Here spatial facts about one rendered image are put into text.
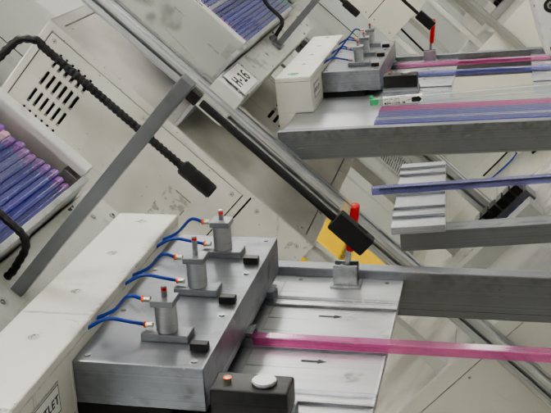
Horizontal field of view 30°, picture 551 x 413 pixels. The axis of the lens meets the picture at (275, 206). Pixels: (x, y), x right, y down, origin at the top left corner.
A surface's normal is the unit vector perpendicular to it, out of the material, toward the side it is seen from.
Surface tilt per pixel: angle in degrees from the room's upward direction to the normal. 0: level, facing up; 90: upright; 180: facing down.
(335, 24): 90
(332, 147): 90
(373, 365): 48
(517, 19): 90
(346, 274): 90
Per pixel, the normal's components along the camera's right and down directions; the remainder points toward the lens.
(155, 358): -0.05, -0.94
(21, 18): -0.21, 0.34
